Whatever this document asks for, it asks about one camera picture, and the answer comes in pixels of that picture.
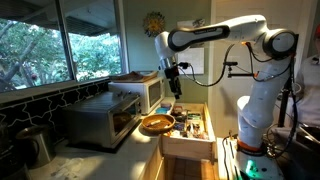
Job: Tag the window with dark frame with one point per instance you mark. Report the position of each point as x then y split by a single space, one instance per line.
66 43

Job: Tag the open wooden drawer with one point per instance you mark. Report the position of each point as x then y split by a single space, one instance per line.
186 145

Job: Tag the dark countertop appliance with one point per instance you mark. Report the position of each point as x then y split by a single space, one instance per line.
8 156

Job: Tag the dark cluttered side table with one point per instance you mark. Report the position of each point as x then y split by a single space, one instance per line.
300 150

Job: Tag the stainless steel toaster oven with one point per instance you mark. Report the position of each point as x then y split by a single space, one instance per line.
96 116

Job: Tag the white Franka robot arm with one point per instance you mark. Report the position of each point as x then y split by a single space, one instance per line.
253 100

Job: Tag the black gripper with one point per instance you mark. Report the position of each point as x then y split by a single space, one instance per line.
173 78

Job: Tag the white microwave oven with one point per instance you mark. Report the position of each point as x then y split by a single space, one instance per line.
133 91

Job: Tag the wall calendar with landscape photo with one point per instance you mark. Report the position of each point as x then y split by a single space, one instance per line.
196 61

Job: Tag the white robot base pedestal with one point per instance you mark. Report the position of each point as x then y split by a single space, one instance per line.
263 166

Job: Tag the brown tray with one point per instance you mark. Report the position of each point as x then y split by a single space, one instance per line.
133 77

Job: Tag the sun shaped wall decoration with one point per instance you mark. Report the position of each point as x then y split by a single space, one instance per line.
154 24

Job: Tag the blue plastic container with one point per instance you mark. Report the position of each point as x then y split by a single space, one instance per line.
162 110

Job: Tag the metal kettle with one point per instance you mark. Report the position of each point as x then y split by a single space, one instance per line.
36 143

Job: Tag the purple sponge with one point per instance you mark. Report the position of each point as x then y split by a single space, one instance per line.
166 105

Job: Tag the black camera stand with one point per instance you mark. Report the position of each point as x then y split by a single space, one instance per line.
238 75

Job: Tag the wooden bowl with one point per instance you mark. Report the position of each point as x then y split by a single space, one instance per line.
148 128

